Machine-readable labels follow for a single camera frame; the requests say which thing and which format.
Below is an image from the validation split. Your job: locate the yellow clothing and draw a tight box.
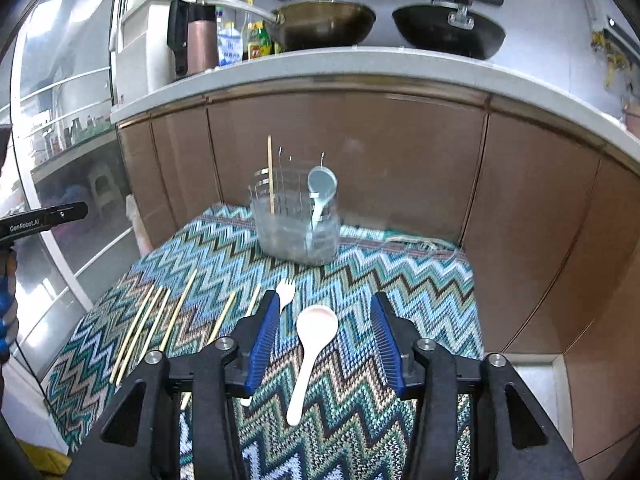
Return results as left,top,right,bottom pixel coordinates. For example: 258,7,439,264
20,450,73,476

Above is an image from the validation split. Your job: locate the copper thermos kettle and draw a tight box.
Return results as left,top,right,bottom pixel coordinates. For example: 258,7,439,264
167,0,218,81

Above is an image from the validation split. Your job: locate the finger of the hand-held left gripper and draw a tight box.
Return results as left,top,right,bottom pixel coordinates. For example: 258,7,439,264
47,201,89,226

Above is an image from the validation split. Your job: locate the yellow hanging object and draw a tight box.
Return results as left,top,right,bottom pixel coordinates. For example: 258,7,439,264
592,30,633,91

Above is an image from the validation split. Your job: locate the row of small bottles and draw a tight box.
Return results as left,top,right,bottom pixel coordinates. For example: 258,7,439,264
30,115,113,156

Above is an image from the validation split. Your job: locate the white plastic fork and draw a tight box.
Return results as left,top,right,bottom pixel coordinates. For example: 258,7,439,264
240,279,297,407

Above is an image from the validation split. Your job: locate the white plastic stool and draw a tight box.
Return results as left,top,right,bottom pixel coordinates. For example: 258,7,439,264
90,162,118,211

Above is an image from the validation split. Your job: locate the glass door with rails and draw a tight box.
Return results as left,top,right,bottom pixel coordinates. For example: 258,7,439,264
10,0,136,376

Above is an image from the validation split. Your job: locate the brass wok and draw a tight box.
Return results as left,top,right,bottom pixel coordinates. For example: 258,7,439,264
197,0,377,53

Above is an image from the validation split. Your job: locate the brown kitchen cabinet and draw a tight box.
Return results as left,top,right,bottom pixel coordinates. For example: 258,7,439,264
116,77,640,466

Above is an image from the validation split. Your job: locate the grey plastic spoon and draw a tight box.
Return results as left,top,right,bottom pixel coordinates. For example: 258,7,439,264
306,165,339,256

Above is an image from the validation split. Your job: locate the white plastic storage box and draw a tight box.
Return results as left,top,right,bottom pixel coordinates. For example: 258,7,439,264
109,0,201,111

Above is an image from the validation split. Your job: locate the white plastic spoon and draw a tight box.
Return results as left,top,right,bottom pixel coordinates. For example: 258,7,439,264
286,304,339,427

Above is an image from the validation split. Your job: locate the person's left hand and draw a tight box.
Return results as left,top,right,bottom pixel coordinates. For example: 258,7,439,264
0,252,21,361

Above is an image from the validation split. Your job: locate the green bottle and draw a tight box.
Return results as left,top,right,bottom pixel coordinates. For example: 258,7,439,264
255,20,275,57

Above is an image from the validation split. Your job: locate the yellow cap oil bottle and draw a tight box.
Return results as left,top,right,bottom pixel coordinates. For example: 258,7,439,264
242,0,263,61

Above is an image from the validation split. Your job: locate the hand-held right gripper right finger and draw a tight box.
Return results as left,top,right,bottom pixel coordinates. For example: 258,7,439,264
370,291,586,480

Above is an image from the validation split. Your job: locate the clear plastic utensil container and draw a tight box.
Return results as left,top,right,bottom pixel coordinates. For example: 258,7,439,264
248,166,342,266

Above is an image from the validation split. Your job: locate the blue label bottle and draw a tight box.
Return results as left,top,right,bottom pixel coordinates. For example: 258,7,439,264
216,7,246,68

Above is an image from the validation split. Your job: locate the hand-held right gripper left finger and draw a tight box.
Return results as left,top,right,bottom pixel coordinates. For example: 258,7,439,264
67,290,281,480

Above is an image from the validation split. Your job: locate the black wok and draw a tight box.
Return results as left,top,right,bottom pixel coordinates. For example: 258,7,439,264
391,0,507,60

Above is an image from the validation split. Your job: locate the zigzag knitted cloth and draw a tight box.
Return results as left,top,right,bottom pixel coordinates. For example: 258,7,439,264
42,202,486,480

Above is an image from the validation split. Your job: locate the white plastic object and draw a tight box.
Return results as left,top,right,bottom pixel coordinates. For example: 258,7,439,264
125,195,153,256

